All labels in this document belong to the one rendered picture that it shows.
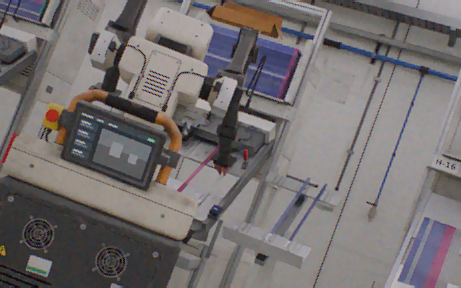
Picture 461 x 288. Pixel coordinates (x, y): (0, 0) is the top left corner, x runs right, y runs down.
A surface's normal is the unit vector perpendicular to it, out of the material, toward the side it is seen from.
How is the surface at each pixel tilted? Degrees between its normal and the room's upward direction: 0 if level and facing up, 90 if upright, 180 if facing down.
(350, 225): 90
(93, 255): 90
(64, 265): 90
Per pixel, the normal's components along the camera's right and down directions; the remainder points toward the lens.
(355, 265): -0.28, -0.18
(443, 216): 0.06, -0.80
